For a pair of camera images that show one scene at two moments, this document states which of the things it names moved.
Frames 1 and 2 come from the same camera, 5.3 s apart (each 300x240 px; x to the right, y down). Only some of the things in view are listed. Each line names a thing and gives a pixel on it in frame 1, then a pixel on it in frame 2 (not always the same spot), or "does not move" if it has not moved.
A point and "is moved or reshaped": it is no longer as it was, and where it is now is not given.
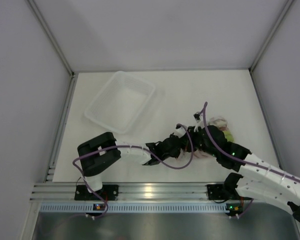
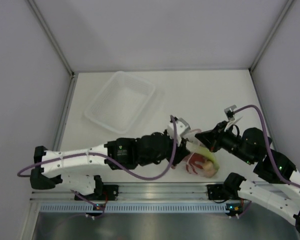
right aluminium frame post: [272, 34] does not move
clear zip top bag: [222, 124] is moved or reshaped
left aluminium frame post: [38, 14] does not move
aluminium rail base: [127, 191] does not move
